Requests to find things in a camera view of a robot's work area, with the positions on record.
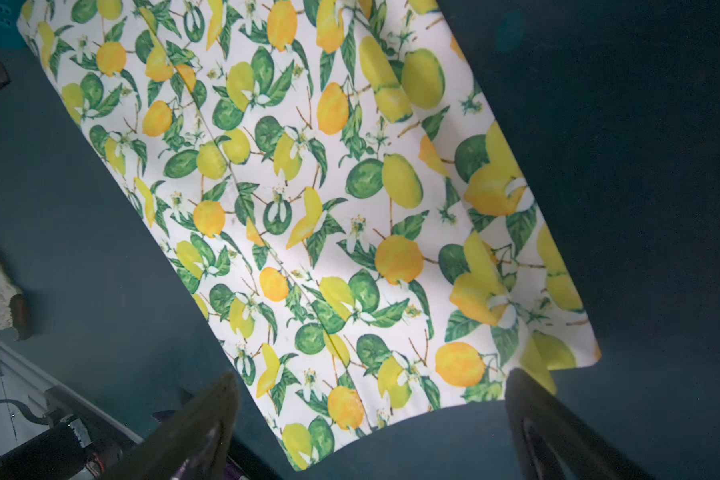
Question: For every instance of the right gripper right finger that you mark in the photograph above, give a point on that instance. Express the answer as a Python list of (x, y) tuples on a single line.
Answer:
[(549, 438)]

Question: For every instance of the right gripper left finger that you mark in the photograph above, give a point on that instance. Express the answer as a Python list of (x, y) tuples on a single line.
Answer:
[(192, 444)]

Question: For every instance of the green floral skirt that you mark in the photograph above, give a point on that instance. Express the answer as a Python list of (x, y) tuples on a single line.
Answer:
[(331, 186)]

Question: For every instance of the green table mat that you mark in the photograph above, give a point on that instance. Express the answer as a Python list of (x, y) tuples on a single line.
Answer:
[(612, 108)]

